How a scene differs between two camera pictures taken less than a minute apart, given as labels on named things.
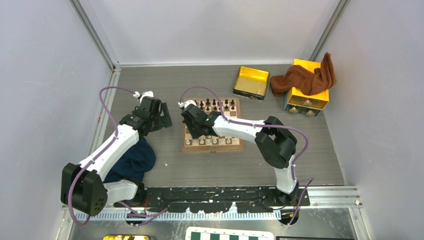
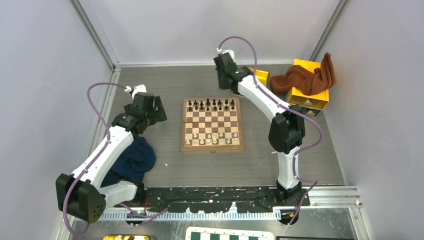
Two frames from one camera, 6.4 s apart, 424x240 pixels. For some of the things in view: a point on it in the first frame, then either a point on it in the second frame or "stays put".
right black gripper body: x=193 y=129 -> x=222 y=85
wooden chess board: x=231 y=107 stays put
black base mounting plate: x=216 y=200 stays put
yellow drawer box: x=297 y=101 stays put
